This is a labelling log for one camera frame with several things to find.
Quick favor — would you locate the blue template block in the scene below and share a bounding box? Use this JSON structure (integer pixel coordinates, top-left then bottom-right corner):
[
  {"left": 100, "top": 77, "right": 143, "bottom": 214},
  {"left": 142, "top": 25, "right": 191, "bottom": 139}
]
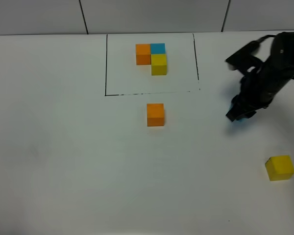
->
[{"left": 150, "top": 43, "right": 166, "bottom": 54}]

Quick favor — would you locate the orange template block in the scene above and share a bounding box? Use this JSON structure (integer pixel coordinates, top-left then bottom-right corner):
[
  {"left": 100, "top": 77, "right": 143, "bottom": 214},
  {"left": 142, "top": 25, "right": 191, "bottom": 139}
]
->
[{"left": 136, "top": 44, "right": 151, "bottom": 65}]

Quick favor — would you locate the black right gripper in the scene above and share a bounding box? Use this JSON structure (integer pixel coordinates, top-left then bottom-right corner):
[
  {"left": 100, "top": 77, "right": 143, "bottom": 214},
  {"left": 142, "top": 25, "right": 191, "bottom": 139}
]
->
[{"left": 226, "top": 32, "right": 294, "bottom": 122}]

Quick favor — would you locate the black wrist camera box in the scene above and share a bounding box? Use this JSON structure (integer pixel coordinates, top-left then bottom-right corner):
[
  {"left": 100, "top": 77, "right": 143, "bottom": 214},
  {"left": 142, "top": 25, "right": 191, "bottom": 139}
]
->
[{"left": 225, "top": 41, "right": 263, "bottom": 75}]

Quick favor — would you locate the yellow template block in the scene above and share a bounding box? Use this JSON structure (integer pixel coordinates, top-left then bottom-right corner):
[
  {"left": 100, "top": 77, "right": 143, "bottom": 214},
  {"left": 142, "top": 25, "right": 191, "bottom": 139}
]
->
[{"left": 151, "top": 54, "right": 167, "bottom": 75}]

